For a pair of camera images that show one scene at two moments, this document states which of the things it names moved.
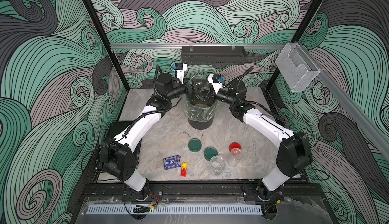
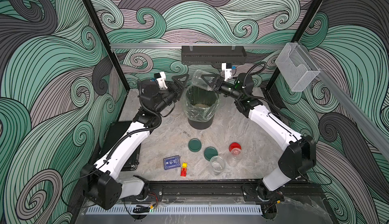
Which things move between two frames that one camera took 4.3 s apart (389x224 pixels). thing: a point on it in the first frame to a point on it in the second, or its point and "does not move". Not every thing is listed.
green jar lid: [209, 152] does not move
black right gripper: [208, 98] to [219, 84]
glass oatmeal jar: [217, 165] does not move
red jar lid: [234, 145] does not move
